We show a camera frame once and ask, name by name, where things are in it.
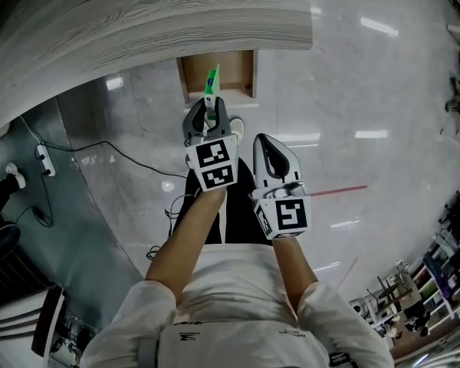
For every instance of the white shelving unit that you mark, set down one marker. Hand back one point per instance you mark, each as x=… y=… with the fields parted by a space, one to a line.
x=450 y=251

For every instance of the person's white shoe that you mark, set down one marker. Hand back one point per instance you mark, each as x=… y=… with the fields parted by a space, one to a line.
x=237 y=128

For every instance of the person's left forearm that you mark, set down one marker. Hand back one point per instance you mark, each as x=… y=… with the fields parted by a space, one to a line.
x=191 y=236

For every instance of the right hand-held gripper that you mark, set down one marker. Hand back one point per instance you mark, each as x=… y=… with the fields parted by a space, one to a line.
x=287 y=213

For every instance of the wooden drawer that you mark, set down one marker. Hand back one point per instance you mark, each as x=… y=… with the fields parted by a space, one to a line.
x=218 y=71

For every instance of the green and white small item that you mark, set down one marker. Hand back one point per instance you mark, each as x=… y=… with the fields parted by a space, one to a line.
x=212 y=83

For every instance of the black round stool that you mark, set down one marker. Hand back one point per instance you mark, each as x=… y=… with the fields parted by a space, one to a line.
x=0 y=244

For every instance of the white power strip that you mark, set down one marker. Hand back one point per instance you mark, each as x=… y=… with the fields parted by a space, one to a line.
x=46 y=160

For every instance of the wooden stool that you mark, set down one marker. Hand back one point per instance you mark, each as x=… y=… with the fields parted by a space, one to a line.
x=391 y=291

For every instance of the person's black trousers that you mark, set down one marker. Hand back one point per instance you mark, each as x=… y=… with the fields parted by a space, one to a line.
x=241 y=213

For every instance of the person's white shirt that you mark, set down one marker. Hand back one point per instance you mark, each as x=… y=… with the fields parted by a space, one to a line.
x=237 y=320

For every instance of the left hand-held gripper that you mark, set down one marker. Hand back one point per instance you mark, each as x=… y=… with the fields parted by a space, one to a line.
x=214 y=163

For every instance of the white and black cabinet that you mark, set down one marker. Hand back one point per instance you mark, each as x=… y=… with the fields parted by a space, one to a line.
x=27 y=324

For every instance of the person's right forearm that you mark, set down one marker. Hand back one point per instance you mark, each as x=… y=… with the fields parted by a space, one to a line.
x=291 y=267

